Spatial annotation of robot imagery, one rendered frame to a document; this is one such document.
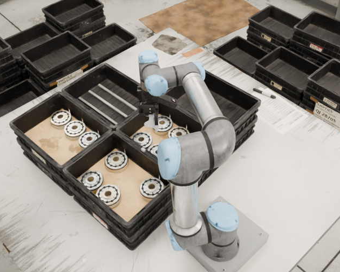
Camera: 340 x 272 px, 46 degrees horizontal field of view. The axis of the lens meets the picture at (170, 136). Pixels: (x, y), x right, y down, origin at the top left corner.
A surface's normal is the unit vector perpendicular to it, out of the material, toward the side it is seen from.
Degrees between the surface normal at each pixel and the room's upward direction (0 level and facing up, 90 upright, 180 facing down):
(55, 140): 0
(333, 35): 0
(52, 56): 0
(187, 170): 81
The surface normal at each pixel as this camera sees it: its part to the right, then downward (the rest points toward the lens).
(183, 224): -0.15, 0.71
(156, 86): 0.25, 0.64
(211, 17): -0.01, -0.66
